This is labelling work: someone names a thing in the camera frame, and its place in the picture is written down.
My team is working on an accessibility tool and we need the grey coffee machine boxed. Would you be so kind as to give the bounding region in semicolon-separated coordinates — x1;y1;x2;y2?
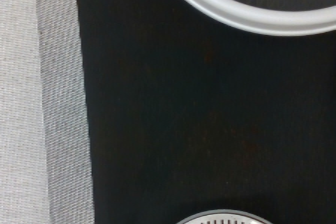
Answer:
176;211;262;224

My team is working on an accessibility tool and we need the grey woven placemat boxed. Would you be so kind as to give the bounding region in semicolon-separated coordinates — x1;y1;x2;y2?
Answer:
0;0;94;224

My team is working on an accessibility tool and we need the white two-tier round shelf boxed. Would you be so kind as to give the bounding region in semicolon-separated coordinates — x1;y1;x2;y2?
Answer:
184;0;336;36

